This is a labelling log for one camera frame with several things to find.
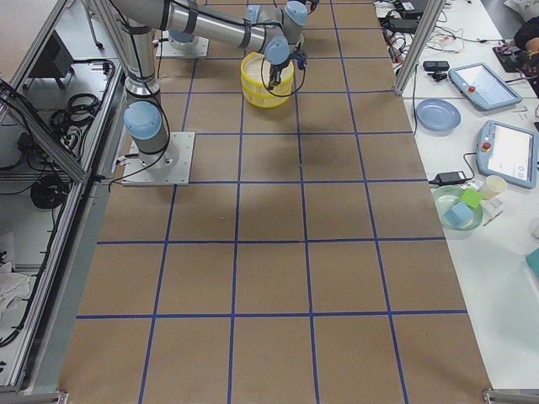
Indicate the blue plate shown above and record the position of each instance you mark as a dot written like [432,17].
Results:
[438,115]

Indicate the aluminium frame post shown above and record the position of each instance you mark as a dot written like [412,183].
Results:
[426,26]

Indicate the black power adapter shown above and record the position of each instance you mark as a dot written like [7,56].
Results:
[449,178]

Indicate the green foam cube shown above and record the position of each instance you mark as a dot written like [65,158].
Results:
[471,197]

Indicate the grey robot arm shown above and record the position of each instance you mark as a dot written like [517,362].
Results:
[275,33]

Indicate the upper teach pendant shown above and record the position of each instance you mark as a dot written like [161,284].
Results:
[483,87]

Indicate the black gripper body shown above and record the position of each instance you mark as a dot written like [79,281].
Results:
[277,71]

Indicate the yellow bamboo steamer layer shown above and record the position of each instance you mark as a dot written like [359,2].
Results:
[258,96]
[255,75]

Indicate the lower teach pendant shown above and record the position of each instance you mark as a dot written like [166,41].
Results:
[509,152]

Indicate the teach pendant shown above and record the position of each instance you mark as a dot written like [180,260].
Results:
[483,87]
[509,152]

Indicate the green bowl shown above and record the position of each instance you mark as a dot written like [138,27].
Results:
[447,196]

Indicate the black monitor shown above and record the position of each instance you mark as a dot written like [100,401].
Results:
[54,62]

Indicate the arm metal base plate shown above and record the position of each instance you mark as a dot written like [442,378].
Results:
[168,48]
[170,169]

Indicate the black webcam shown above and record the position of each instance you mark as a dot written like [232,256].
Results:
[437,70]

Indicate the cream paper cup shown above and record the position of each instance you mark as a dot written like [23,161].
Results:
[492,186]

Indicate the blue foam cube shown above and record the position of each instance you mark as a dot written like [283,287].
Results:
[458,214]

